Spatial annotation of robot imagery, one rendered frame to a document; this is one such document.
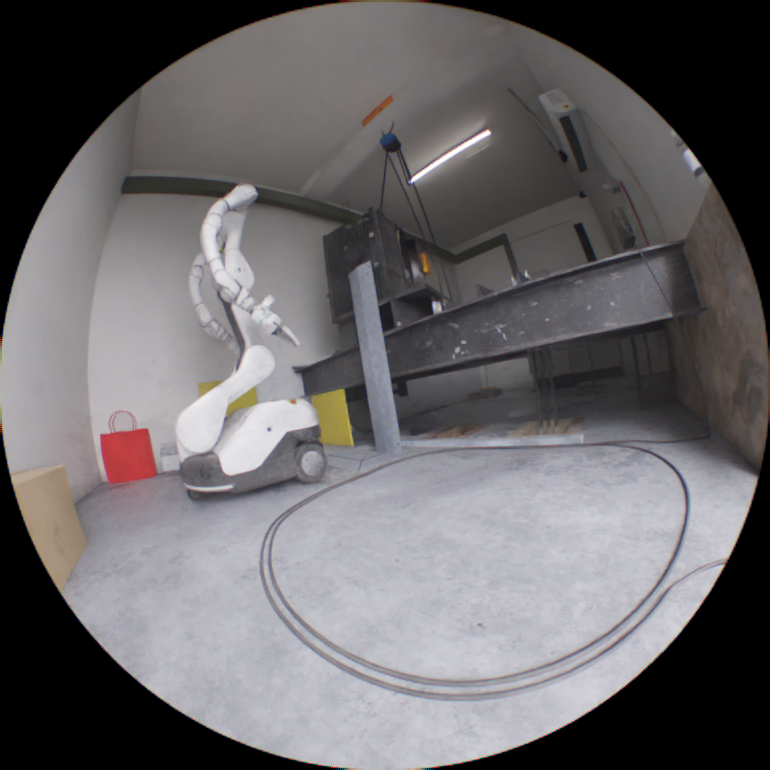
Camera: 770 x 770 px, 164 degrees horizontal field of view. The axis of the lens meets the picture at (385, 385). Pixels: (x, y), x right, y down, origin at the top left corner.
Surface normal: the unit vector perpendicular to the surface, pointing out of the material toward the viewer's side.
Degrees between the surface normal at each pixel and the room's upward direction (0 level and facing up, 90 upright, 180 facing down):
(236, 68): 180
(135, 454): 87
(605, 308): 90
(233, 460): 90
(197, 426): 90
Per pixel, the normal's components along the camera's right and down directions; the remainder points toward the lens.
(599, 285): -0.73, 0.10
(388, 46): 0.16, 0.99
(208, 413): 0.70, -0.13
